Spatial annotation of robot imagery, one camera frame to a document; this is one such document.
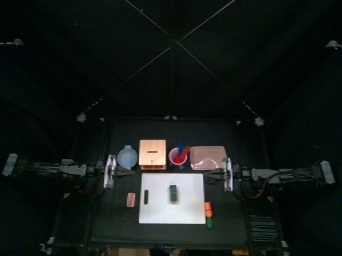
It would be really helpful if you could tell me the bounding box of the dark toy sushi roll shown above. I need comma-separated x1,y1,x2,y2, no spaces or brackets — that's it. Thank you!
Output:
168,184,180,204

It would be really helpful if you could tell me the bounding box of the light blue plastic bowl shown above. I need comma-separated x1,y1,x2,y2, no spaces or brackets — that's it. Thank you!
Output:
116,144,140,171

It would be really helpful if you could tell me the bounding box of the pink plastic tray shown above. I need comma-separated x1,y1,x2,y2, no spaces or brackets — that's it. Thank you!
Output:
188,145,228,172

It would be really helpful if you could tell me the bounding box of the copper brown wooden box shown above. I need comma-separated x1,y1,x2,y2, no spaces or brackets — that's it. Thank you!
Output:
137,139,168,171

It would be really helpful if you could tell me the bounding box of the pink toy salmon piece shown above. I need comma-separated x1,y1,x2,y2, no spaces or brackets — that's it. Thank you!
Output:
125,192,136,209

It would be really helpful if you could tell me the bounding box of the red toy utensil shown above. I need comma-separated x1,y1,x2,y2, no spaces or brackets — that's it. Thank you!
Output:
178,145,192,159

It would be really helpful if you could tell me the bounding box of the orange toy carrot green top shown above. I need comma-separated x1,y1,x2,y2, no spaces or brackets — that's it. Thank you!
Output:
203,201,215,230

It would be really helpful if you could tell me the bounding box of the red plastic cup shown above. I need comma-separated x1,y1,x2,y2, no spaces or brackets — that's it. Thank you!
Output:
166,147,190,167

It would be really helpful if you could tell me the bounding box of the blue toy utensil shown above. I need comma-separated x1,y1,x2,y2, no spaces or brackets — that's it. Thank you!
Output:
176,140,186,170

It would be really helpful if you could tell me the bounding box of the white cutting board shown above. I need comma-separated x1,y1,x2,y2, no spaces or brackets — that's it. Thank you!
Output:
137,172,207,225

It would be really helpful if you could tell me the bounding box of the white text label sticker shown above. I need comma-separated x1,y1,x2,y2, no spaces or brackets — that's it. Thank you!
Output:
248,214,277,243

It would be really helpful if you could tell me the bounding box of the red cable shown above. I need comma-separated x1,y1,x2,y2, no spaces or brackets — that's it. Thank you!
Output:
247,178,271,200

